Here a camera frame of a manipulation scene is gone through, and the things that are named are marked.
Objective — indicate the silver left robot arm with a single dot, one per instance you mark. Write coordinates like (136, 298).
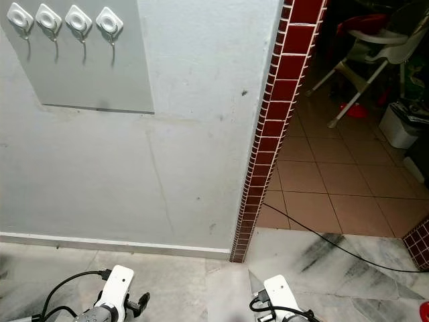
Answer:
(100, 315)

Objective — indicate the white skirting board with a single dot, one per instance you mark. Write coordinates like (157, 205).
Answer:
(114, 244)

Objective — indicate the red tiled pillar edge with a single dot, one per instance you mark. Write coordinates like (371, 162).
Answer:
(281, 94)

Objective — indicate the small red object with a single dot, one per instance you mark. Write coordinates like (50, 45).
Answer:
(425, 312)

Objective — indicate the red bowl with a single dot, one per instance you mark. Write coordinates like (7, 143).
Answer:
(354, 110)

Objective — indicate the white plastic bin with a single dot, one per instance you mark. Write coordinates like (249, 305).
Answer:
(399, 126)

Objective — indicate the white high chair red seat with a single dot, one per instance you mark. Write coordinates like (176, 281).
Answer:
(369, 47)

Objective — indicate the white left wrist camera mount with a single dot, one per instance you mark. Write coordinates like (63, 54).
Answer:
(118, 285)

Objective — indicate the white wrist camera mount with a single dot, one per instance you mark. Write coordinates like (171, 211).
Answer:
(118, 285)
(281, 292)

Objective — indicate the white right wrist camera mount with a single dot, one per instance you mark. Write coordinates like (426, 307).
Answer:
(281, 292)

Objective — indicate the grey wall board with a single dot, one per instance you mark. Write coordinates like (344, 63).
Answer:
(100, 77)

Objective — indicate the white wall hook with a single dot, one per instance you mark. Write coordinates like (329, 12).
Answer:
(78, 20)
(19, 15)
(48, 17)
(109, 21)

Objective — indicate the low red tiled wall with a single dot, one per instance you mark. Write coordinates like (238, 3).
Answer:
(419, 245)

